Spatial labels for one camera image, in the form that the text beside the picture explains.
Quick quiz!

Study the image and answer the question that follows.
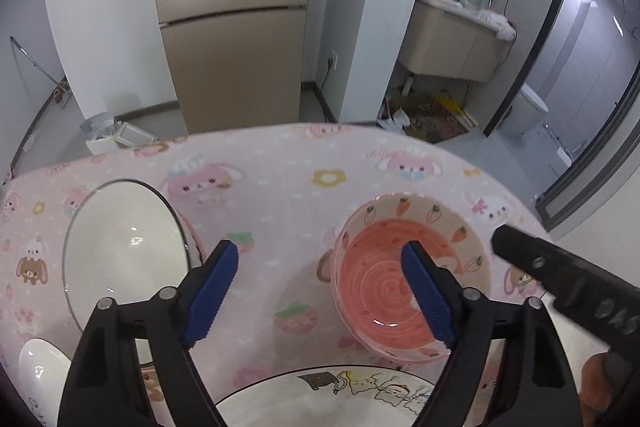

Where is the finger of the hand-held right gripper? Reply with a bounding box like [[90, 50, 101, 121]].
[[492, 225, 567, 304]]

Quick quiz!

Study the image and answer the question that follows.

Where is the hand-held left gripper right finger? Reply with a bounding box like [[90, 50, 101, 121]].
[[401, 241, 583, 427]]

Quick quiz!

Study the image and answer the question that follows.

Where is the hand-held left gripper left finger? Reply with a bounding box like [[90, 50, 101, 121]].
[[56, 239, 240, 427]]

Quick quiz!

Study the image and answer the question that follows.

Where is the pink strawberry print bowl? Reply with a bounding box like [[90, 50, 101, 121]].
[[330, 193, 492, 364]]

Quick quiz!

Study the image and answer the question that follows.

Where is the white black-rimmed plate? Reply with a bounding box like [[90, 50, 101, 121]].
[[62, 179, 201, 364]]

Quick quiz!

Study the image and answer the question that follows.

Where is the white cartoon cat plate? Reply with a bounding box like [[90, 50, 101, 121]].
[[214, 364, 451, 427]]

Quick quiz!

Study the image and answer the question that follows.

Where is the small white bowl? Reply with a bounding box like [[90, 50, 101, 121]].
[[18, 339, 72, 427]]

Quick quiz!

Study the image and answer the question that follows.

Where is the person's right hand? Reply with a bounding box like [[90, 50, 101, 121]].
[[582, 351, 608, 415]]

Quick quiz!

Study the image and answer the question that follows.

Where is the pink cartoon print tablecloth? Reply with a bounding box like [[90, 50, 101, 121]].
[[0, 123, 556, 427]]

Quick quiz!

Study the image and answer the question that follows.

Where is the white toilet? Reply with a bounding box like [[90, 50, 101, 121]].
[[502, 84, 549, 138]]

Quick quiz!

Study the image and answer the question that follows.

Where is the patterned floor mat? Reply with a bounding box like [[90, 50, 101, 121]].
[[382, 92, 478, 142]]

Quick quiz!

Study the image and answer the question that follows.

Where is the white plastic bag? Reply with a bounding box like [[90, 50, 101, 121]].
[[377, 107, 412, 131]]

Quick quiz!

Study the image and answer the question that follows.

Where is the white trash bin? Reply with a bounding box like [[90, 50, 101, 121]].
[[80, 111, 158, 156]]

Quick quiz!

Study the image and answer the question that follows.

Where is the beige bathroom vanity cabinet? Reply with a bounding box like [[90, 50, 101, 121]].
[[400, 0, 513, 82]]

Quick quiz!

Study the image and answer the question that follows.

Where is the white towel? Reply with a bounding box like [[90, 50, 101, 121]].
[[480, 9, 517, 42]]

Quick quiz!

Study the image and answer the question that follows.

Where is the beige refrigerator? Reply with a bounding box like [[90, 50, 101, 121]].
[[151, 0, 317, 135]]

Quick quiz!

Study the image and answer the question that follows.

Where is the thin metal rod stand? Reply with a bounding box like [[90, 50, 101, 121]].
[[10, 36, 68, 172]]

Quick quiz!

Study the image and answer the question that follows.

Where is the grey sliding door frame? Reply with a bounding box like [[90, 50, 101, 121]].
[[535, 57, 640, 233]]

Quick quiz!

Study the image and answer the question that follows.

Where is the black power cable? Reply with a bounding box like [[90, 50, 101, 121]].
[[316, 63, 341, 124]]

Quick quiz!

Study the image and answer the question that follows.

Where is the black door frame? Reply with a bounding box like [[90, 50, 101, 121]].
[[482, 0, 581, 138]]

